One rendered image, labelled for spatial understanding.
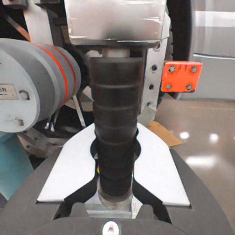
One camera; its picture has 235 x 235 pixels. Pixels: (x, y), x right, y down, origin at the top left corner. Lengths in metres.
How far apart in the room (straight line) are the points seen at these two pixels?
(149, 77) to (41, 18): 0.26
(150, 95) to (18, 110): 0.27
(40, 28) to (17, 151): 0.29
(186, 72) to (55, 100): 0.28
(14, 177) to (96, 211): 0.50
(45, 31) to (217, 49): 0.49
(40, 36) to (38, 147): 0.33
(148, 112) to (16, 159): 0.35
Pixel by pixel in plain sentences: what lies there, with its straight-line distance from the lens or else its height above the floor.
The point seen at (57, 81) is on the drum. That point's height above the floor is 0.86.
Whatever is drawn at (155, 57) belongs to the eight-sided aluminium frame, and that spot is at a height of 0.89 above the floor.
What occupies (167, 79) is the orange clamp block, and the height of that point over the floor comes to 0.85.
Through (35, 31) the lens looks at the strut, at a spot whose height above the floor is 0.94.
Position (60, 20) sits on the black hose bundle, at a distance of 0.35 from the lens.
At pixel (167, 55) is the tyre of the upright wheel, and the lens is 0.40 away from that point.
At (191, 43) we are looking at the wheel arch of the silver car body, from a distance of 0.50.
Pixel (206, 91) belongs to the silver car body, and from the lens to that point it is 0.56.
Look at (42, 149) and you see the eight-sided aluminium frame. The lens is 0.48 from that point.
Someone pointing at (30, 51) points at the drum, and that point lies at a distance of 0.24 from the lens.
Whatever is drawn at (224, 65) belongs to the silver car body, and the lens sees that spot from 0.56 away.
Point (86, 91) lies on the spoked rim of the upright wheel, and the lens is 0.43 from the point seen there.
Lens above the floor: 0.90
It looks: 28 degrees down
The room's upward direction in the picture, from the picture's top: straight up
